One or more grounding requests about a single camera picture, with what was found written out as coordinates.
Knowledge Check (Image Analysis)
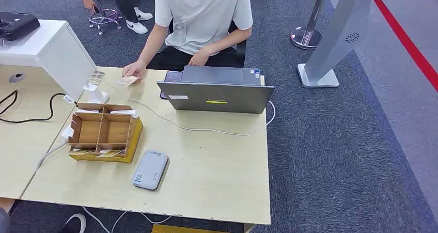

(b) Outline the person's right hand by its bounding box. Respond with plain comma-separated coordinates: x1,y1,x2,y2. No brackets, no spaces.
122,60,148,79

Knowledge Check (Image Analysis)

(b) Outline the black device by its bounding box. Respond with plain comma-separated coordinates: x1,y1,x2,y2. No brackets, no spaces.
0,12,41,42

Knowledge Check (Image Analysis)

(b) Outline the person's left hand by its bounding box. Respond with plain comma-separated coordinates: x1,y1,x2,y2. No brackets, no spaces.
187,48,213,67

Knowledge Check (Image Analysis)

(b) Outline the black cable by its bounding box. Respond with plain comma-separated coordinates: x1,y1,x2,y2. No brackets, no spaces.
0,89,78,125

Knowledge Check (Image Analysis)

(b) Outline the chrome base stool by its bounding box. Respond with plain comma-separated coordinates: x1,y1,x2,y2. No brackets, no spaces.
88,0,123,36

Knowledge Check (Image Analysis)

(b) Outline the seated person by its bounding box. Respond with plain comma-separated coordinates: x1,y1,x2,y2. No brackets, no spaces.
122,0,254,79

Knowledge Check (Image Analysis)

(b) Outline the white paper card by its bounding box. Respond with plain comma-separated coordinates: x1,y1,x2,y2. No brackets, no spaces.
109,109,140,119

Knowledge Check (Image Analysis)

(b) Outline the cardboard divider box yellow base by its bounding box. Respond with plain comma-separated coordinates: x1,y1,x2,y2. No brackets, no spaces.
67,103,144,164

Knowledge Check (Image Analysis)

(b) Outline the white floor cable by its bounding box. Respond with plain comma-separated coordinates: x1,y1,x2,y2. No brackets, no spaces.
81,206,174,233

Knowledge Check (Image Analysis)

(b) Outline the dark smartphone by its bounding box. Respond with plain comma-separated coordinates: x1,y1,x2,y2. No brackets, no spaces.
160,70,184,100

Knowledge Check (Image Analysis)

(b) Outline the thick white cable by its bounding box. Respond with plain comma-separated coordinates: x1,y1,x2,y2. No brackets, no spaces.
35,139,69,171

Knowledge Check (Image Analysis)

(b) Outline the thin white cable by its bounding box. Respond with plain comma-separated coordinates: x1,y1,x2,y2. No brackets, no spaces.
126,96,276,137

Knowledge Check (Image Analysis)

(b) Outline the white cabinet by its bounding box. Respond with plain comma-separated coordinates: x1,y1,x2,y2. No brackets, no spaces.
0,19,98,102

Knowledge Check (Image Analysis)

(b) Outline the clear acrylic stand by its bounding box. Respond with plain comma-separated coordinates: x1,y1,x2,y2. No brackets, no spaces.
83,71,111,105

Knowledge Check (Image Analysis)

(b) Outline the grey kiosk stand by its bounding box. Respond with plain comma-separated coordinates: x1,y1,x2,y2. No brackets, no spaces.
296,0,388,89

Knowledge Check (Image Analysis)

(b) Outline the chrome stanchion post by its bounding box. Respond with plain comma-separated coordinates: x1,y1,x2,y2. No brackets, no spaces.
290,0,332,51

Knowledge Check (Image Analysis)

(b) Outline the black shoe white sole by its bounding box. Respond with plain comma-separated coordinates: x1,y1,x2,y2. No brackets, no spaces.
60,213,87,233

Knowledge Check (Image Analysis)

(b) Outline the golden hotel print card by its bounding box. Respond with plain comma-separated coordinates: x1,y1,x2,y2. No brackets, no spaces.
116,75,139,87

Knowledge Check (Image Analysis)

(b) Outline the grey card reader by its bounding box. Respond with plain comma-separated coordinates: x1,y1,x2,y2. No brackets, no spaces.
132,150,169,191

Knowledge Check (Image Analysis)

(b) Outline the grey laptop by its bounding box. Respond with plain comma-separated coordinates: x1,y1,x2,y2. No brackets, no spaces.
157,65,275,114

